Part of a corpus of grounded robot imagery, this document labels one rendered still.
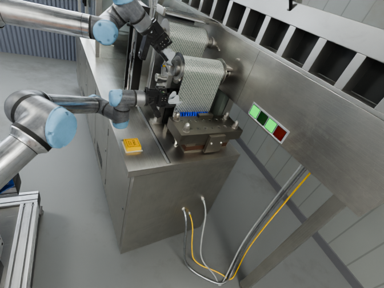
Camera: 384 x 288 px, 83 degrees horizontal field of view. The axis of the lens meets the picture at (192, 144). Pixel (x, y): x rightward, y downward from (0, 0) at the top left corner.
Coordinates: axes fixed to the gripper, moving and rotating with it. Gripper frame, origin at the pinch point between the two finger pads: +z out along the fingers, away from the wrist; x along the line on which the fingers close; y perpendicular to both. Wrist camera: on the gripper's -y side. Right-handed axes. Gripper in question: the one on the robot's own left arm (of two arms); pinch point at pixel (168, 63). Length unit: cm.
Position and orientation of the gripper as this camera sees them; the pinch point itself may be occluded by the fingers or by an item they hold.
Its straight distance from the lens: 113.6
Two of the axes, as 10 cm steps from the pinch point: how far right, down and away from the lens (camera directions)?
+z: 4.8, 4.2, 7.7
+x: -4.4, -6.4, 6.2
